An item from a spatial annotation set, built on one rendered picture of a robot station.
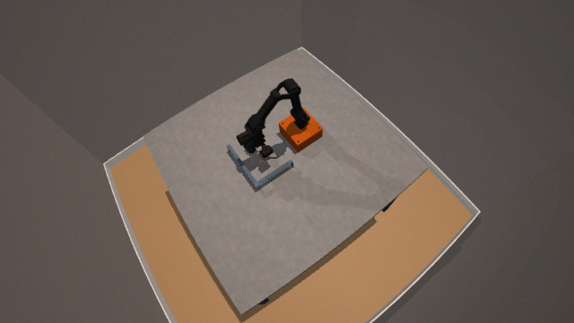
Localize low clear glass walls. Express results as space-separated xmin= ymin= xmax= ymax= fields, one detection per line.
xmin=227 ymin=147 xmax=293 ymax=191

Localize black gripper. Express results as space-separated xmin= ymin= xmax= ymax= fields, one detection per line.
xmin=252 ymin=135 xmax=274 ymax=158

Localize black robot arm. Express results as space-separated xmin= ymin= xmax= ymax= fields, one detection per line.
xmin=237 ymin=78 xmax=311 ymax=153

